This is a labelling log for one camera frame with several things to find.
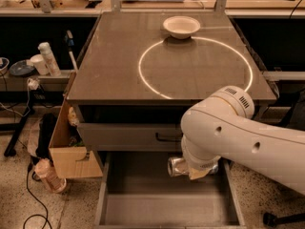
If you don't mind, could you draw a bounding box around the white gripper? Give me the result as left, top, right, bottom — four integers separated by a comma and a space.
181, 136, 220, 180

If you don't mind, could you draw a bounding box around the silver redbull can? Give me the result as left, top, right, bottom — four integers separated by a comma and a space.
168, 156, 218, 177

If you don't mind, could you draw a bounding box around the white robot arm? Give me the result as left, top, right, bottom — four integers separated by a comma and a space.
180, 86, 305, 194

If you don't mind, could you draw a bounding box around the grey open middle drawer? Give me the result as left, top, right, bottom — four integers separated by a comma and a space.
93, 152, 247, 229

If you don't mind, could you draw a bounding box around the grey upper drawer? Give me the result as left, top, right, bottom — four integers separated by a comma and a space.
78, 105, 190, 152

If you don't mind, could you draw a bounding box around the grey drawer cabinet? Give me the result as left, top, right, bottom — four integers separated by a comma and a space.
66, 10, 278, 229

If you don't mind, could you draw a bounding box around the black chair base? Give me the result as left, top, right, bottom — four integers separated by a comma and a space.
263, 213, 305, 227

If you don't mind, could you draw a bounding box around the cardboard box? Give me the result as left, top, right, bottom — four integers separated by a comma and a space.
48, 71, 104, 179

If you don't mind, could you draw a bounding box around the clear plastic bottle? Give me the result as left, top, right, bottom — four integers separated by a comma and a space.
34, 158, 67, 194

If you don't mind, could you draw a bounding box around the white paper bowl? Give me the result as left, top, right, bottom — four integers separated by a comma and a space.
163, 16, 200, 39

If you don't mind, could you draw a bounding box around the white spray bottle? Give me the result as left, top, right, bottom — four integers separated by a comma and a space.
38, 42, 61, 76

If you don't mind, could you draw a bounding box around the black table leg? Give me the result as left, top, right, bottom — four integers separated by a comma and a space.
0, 99, 34, 157

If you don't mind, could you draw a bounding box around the white power adapter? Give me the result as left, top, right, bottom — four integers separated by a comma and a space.
28, 78, 39, 91

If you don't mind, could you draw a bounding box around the white paper cup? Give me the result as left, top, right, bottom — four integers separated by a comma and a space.
30, 54, 49, 75

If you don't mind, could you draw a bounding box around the dark blue plate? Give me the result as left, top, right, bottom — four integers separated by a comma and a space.
9, 60, 35, 77

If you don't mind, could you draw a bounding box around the small bowl at edge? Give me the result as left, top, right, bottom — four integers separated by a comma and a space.
0, 57, 10, 74

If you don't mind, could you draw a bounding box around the black drawer handle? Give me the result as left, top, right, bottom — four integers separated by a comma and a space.
155, 133, 182, 143

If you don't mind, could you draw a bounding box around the black floor cable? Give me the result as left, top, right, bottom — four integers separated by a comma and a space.
22, 162, 53, 229

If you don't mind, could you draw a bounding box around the blue handled brush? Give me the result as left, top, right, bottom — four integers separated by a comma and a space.
65, 30, 78, 72

